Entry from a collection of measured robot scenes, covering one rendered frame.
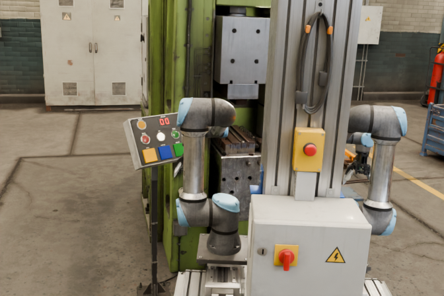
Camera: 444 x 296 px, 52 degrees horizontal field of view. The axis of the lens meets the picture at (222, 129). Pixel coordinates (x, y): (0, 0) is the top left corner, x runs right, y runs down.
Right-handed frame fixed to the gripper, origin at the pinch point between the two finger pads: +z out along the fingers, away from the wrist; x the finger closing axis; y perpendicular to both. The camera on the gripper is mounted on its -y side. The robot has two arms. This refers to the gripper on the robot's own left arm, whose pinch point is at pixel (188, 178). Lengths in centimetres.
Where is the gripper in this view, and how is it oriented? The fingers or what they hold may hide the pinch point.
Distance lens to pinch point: 244.5
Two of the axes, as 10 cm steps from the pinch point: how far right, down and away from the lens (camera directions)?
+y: -0.2, 2.6, -9.7
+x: 10.0, 0.4, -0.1
